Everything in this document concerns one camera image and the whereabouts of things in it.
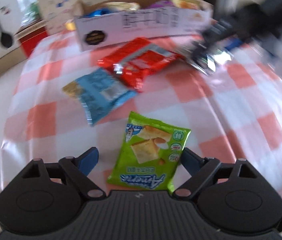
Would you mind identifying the green cracker packet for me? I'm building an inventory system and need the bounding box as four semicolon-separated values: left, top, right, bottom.
107;112;191;192

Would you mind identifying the light blue snack packet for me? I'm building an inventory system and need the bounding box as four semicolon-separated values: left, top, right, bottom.
62;68;137;126

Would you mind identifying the silver foil snack bag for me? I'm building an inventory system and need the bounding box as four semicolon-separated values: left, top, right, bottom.
188;43;233;75

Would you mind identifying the purple snack bag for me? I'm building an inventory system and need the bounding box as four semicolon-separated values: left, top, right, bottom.
147;0;174;9

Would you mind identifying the red snack bag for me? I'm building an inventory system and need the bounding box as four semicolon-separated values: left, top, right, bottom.
98;37;184;92

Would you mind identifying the yellow chips packet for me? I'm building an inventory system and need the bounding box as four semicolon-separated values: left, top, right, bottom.
170;0;201;10

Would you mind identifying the red gift box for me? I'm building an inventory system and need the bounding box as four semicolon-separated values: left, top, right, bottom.
15;20;49;58

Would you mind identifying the white cardboard milk box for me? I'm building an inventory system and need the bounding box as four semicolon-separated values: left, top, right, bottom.
74;0;213;51

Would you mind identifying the popcorn snack bag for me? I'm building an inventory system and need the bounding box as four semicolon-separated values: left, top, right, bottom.
102;2;141;12

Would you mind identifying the dark blue foil snack bag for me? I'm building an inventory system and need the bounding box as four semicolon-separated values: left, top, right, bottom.
84;8;113;18

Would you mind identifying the clear plastic bag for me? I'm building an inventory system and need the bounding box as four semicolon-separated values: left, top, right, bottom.
17;0;41;27

